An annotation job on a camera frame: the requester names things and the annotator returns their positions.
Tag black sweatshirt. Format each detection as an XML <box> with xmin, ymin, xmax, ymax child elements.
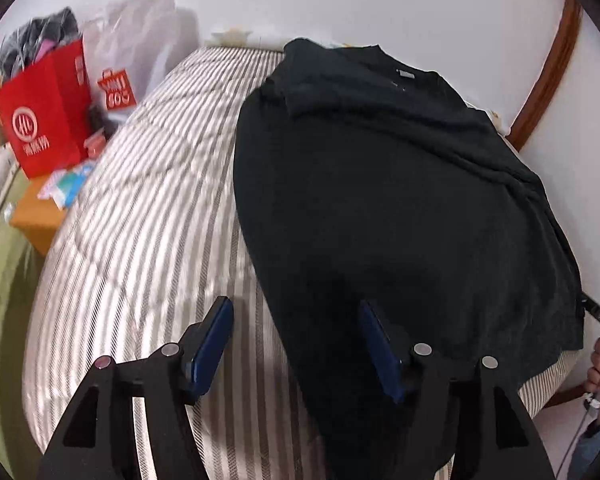
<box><xmin>234</xmin><ymin>39</ymin><xmax>584</xmax><ymax>479</ymax></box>

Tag blue sleeve right forearm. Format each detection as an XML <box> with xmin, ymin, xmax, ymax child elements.
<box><xmin>567</xmin><ymin>420</ymin><xmax>600</xmax><ymax>480</ymax></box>

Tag dark clothes in red bag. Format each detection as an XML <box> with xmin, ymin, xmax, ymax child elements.
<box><xmin>0</xmin><ymin>6</ymin><xmax>81</xmax><ymax>84</ymax></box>

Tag striped quilted mattress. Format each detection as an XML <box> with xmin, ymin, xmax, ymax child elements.
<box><xmin>23</xmin><ymin>47</ymin><xmax>581</xmax><ymax>479</ymax></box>

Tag wooden bedside table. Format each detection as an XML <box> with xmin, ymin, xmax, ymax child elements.
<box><xmin>9</xmin><ymin>176</ymin><xmax>67</xmax><ymax>256</ymax></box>

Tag blue and white box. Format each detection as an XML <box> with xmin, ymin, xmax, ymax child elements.
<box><xmin>36</xmin><ymin>159</ymin><xmax>95</xmax><ymax>210</ymax></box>

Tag pink small container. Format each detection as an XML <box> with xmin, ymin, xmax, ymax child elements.
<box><xmin>83</xmin><ymin>129</ymin><xmax>107</xmax><ymax>160</ymax></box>

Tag red paper shopping bag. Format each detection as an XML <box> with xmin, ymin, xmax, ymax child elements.
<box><xmin>0</xmin><ymin>39</ymin><xmax>91</xmax><ymax>179</ymax></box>

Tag white Miniso plastic bag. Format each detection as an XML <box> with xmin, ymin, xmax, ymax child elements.
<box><xmin>82</xmin><ymin>0</ymin><xmax>182</xmax><ymax>124</ymax></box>

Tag white patterned bed sheet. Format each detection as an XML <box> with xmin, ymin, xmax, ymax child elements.
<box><xmin>204</xmin><ymin>27</ymin><xmax>351</xmax><ymax>52</ymax></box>

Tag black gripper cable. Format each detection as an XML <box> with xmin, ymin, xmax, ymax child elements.
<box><xmin>554</xmin><ymin>393</ymin><xmax>600</xmax><ymax>480</ymax></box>

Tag brown wooden wall trim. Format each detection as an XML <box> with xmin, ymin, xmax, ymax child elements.
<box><xmin>508</xmin><ymin>0</ymin><xmax>583</xmax><ymax>151</ymax></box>

